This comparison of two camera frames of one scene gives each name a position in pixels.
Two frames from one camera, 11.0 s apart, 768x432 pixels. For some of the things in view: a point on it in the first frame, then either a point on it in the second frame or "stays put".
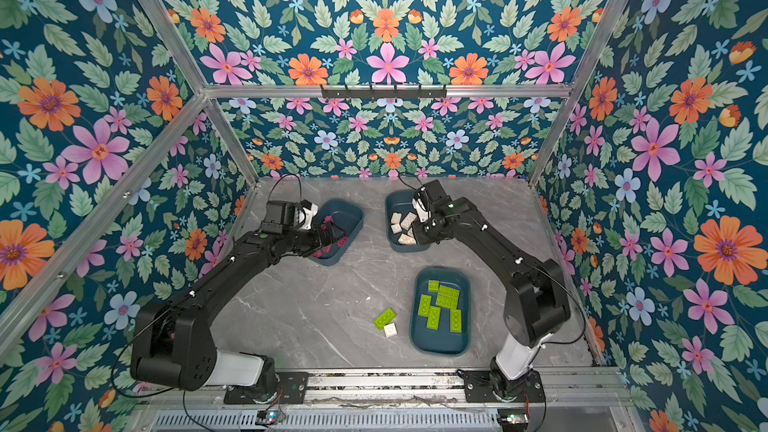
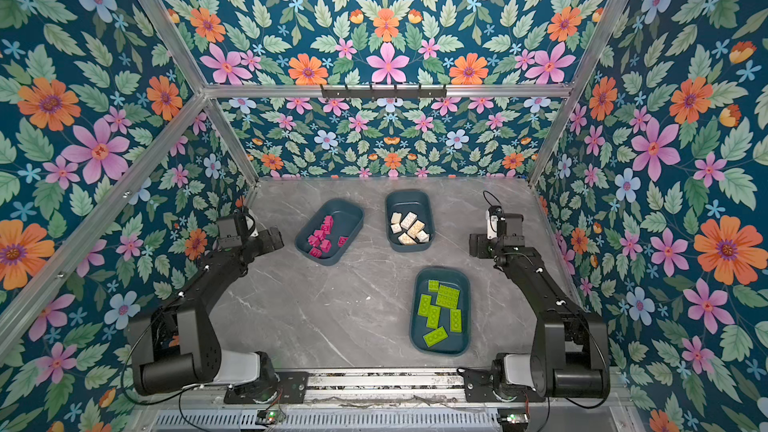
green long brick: x=386 y=317 to x=436 y=336
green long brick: x=434 y=318 stays put
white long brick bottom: x=408 y=220 stays put
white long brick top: x=406 y=239 stays put
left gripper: x=319 y=240 to x=264 y=245
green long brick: x=424 y=305 stays put
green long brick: x=456 y=323 stays put
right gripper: x=419 y=236 to x=480 y=241
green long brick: x=447 y=294 stays put
